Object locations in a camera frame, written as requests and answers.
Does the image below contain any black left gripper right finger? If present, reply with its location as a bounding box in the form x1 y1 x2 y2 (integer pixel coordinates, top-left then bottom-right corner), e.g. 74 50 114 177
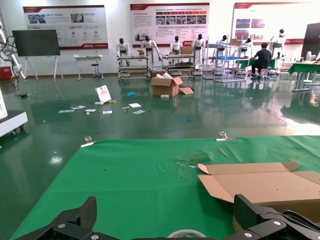
228 194 320 240

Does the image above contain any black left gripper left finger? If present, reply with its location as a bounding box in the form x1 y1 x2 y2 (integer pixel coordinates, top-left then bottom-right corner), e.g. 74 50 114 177
9 196 116 240

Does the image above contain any cardboard box with holed flap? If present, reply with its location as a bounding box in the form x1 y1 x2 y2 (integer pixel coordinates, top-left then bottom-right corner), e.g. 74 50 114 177
197 161 320 233

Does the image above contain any red box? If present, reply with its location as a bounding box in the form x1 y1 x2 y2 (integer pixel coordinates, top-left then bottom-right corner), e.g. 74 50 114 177
0 66 13 82

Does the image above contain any green cloth table mat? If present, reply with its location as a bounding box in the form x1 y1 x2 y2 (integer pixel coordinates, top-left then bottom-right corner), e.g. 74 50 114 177
9 134 320 240

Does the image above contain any clear adhesive tape roll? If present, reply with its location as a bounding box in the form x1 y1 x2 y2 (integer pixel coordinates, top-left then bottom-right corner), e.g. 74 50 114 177
166 229 208 240

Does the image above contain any metal binder clip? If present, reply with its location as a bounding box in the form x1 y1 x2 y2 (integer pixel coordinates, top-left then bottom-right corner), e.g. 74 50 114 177
215 131 237 142
80 136 97 148

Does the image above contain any white wheeled machine base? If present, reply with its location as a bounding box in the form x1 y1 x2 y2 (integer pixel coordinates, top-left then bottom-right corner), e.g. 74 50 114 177
0 87 28 139

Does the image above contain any white and red booklet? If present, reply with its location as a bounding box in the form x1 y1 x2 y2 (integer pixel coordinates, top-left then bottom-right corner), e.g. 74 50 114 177
94 84 112 106

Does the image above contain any flat cardboard piece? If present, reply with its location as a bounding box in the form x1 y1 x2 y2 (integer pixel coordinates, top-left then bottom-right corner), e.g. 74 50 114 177
178 86 195 96

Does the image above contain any green covered side table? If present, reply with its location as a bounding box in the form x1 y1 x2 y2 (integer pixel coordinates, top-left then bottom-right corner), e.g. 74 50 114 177
234 57 279 76

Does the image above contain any large open cardboard carton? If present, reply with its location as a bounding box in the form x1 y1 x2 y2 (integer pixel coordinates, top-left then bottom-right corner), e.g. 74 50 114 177
150 71 184 98

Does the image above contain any seated person in black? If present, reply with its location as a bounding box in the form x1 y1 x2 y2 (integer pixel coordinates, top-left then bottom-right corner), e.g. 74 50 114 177
250 42 273 79

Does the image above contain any black round stool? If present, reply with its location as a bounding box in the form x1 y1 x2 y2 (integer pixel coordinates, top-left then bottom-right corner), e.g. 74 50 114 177
91 63 101 79

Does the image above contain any green covered work table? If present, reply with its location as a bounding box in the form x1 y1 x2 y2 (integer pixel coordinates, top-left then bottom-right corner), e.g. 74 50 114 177
288 61 320 93

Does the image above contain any metal rack cart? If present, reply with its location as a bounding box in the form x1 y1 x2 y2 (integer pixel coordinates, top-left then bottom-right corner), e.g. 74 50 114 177
117 54 151 83
161 53 197 79

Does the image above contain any small white table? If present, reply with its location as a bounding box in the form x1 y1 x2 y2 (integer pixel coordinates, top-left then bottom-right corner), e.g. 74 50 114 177
73 54 105 81

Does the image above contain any white humanoid robot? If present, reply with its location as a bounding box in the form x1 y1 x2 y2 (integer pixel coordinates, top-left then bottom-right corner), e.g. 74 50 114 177
191 33 207 76
269 28 288 60
115 37 131 68
169 35 184 55
241 37 254 60
216 34 230 57
140 35 161 72

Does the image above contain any black screen on stand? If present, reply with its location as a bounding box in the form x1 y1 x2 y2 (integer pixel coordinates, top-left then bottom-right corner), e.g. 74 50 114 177
11 29 65 81

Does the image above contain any tall black panel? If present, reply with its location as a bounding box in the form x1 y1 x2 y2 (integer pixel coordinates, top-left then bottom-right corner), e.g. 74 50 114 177
300 22 320 60

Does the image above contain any metal frame workbench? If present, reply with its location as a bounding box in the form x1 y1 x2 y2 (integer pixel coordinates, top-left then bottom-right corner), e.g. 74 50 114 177
201 39 251 83

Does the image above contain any wall poster with red logo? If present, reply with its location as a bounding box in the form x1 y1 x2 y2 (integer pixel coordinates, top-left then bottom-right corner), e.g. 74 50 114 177
22 4 109 50

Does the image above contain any wall poster with red photos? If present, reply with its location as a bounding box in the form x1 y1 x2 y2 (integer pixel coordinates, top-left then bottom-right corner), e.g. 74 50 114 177
232 1 320 46

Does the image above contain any wall poster with photo row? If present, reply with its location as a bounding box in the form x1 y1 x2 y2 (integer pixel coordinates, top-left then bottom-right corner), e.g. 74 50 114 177
129 2 210 48

